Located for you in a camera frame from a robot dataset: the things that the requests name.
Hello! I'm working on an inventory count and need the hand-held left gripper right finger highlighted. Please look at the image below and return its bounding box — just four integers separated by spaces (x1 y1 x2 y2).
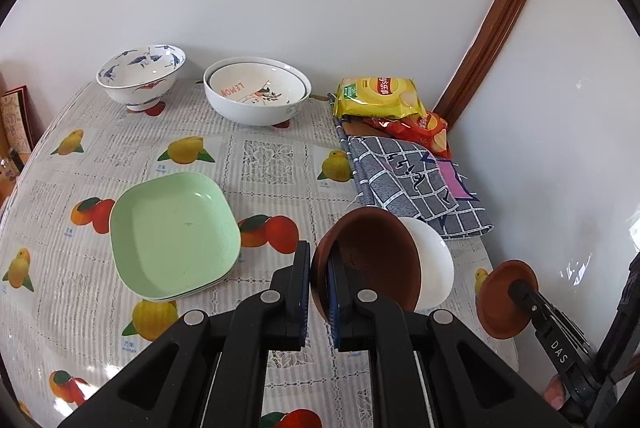
326 252 572 428

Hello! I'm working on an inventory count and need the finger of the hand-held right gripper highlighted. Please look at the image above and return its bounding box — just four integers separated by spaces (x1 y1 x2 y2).
509 279 599 390

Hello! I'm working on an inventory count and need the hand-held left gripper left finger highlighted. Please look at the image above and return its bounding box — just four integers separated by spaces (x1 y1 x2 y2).
60 240 312 428

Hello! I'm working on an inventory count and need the small brown bowl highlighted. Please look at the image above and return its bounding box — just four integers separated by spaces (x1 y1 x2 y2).
477 260 540 340
310 207 424 325

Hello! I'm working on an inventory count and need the plain white bowl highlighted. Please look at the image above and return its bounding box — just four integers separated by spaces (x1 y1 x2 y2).
397 217 455 311

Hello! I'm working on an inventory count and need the green square plate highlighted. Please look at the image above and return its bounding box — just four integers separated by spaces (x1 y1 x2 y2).
109 173 242 301

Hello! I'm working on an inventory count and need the person's right hand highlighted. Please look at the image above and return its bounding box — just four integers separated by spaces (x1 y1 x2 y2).
544 373 567 411

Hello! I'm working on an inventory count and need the fruit print tablecloth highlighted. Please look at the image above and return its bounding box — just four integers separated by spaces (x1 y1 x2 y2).
0 78 521 428

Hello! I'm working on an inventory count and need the grey checked cloth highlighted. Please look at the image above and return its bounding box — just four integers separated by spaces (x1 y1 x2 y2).
330 94 494 241

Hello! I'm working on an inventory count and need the large white bowl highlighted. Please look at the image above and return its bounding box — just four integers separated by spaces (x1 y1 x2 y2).
203 56 312 127

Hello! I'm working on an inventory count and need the red chip bag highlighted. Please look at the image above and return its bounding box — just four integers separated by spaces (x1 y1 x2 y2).
365 110 452 159

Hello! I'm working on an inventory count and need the yellow chip bag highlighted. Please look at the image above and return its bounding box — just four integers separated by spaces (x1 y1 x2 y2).
333 76 427 119

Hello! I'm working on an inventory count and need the lemon print white bowl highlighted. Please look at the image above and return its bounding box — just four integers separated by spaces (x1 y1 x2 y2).
209 64 307 106

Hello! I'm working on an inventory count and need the blue patterned footed bowl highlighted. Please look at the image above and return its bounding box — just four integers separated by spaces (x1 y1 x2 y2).
96 44 187 112

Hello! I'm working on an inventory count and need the framed picture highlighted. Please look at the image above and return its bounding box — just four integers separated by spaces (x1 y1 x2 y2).
0 88 37 159

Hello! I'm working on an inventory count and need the brown wooden door frame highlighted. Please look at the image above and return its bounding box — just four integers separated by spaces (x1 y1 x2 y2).
431 0 554 129

